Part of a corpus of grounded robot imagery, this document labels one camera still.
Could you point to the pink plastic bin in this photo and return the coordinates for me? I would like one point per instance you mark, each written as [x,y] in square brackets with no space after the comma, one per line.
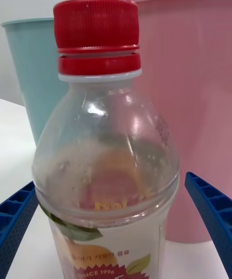
[193,78]

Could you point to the clear bottle with red cap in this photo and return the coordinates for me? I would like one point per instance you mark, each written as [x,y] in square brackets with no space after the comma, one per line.
[104,153]

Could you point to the pale blue plastic bin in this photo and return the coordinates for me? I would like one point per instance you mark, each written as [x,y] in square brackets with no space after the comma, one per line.
[33,71]

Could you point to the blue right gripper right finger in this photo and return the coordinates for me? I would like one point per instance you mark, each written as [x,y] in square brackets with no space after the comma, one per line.
[212,209]

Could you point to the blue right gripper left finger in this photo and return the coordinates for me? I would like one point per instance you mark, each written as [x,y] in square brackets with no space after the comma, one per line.
[17,221]

